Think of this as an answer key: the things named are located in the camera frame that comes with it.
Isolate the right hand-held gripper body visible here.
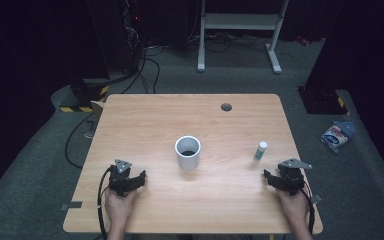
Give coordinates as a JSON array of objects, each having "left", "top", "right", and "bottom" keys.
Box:
[{"left": 272, "top": 157, "right": 314, "bottom": 197}]

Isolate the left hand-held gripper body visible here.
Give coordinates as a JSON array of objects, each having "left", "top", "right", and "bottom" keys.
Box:
[{"left": 107, "top": 158, "right": 138, "bottom": 198}]

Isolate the white cylindrical cup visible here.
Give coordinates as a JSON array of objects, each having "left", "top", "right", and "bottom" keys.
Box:
[{"left": 174, "top": 134, "right": 202, "bottom": 171}]

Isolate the person's right hand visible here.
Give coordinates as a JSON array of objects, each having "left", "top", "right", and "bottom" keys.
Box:
[{"left": 275, "top": 185, "right": 310, "bottom": 226}]

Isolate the blue white plastic packet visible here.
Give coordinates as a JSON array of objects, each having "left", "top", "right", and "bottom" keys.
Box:
[{"left": 320, "top": 120, "right": 357, "bottom": 154}]

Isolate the brown cardboard piece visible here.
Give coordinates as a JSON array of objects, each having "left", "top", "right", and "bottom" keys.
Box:
[{"left": 90, "top": 99, "right": 106, "bottom": 118}]

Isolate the black yellow striped stand base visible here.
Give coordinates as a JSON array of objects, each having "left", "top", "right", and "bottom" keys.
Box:
[
  {"left": 297, "top": 85, "right": 350, "bottom": 116},
  {"left": 59, "top": 77, "right": 110, "bottom": 114}
]

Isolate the small red object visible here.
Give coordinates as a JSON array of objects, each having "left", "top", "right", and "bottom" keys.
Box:
[{"left": 296, "top": 34, "right": 312, "bottom": 47}]

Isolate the white metal stand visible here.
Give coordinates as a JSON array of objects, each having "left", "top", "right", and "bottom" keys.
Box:
[{"left": 196, "top": 0, "right": 290, "bottom": 75}]

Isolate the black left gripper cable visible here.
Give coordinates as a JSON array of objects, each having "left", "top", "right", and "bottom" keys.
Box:
[{"left": 96, "top": 166, "right": 115, "bottom": 240}]

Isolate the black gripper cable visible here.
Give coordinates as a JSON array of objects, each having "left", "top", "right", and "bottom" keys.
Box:
[
  {"left": 300, "top": 181, "right": 316, "bottom": 235},
  {"left": 96, "top": 166, "right": 115, "bottom": 240}
]

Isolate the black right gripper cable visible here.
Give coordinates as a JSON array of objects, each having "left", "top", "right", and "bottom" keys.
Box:
[{"left": 300, "top": 181, "right": 316, "bottom": 235}]

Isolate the black floor cable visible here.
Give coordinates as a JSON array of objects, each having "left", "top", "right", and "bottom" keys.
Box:
[{"left": 64, "top": 112, "right": 96, "bottom": 170}]

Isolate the bundle of black floor cables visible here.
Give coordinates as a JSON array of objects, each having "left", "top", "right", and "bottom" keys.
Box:
[{"left": 119, "top": 33, "right": 271, "bottom": 95}]

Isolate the black equipment rack with wires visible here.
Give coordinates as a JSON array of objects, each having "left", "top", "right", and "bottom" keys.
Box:
[{"left": 119, "top": 0, "right": 147, "bottom": 75}]

